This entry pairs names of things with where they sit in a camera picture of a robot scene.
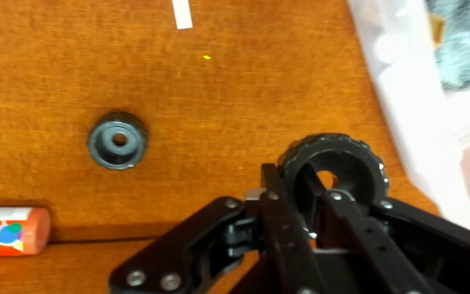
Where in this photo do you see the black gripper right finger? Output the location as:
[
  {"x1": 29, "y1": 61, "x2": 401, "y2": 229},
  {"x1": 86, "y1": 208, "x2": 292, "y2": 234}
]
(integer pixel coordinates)
[{"x1": 298, "y1": 167, "x2": 470, "y2": 294}]

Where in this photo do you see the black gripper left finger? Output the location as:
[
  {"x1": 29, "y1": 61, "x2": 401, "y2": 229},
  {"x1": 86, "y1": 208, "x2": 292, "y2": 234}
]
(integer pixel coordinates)
[{"x1": 107, "y1": 162, "x2": 324, "y2": 294}]

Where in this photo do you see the black knurled ring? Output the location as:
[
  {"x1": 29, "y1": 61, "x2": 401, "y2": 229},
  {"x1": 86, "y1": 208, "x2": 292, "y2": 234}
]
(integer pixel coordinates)
[
  {"x1": 275, "y1": 133, "x2": 391, "y2": 211},
  {"x1": 85, "y1": 110, "x2": 150, "y2": 174}
]

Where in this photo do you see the clear plastic storage box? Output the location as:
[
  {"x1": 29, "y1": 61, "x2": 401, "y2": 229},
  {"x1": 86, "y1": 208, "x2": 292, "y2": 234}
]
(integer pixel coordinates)
[{"x1": 346, "y1": 0, "x2": 470, "y2": 242}]

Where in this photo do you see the orange glue tube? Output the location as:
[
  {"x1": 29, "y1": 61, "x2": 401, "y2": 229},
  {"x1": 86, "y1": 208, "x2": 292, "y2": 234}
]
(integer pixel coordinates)
[{"x1": 0, "y1": 205, "x2": 54, "y2": 260}]

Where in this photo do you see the teal plush cloth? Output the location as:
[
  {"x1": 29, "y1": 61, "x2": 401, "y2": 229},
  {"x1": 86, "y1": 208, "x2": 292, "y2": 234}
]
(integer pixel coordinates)
[{"x1": 422, "y1": 0, "x2": 470, "y2": 94}]

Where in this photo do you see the white paper strip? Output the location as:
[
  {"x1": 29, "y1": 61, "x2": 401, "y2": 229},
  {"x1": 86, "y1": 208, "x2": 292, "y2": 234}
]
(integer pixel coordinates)
[{"x1": 169, "y1": 0, "x2": 196, "y2": 33}]

